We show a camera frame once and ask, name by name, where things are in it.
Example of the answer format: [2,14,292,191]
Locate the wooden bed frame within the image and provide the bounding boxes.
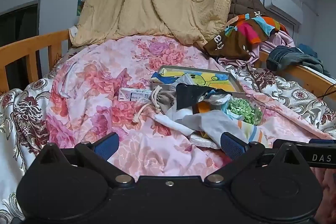
[0,30,336,106]

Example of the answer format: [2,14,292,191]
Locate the brown multicoloured printed cloth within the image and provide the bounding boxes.
[203,13,288,60]

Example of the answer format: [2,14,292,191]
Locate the blue garment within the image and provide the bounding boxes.
[299,43,319,56]

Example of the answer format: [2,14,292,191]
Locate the small white milk carton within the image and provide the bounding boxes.
[118,88,153,104]

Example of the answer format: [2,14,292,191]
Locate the white air conditioner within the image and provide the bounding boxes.
[263,0,304,25]

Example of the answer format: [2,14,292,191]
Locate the blue jeans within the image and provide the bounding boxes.
[266,46,326,74]

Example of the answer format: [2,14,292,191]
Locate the grey drawstring pouch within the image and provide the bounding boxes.
[131,86,179,123]

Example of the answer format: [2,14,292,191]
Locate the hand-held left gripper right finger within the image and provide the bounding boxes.
[204,132,311,188]

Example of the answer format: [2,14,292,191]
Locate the person's right hand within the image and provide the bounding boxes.
[314,168,336,216]

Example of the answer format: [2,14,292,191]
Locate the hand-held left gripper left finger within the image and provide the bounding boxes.
[33,132,135,188]

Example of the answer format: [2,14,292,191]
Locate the glass jar of green stars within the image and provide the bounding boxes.
[226,97,263,126]

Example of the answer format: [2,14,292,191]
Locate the black cable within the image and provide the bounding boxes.
[315,82,336,99]

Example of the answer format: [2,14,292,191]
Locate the white quilted baby garment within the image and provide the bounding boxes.
[200,93,235,119]

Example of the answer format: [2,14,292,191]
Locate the dark window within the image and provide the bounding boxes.
[0,0,40,46]

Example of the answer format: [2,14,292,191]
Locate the black cloth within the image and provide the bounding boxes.
[175,83,233,111]

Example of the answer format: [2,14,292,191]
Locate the orange silicone strap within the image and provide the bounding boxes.
[196,101,211,115]

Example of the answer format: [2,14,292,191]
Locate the pink floral bedsheet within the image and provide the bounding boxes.
[46,35,336,177]

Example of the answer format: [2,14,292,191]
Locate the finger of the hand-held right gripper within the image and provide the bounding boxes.
[273,138,336,155]

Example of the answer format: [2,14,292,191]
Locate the white gold patterned satin blanket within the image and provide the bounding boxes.
[0,56,336,222]

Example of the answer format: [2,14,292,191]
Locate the white striped cloth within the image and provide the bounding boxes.
[154,109,271,149]

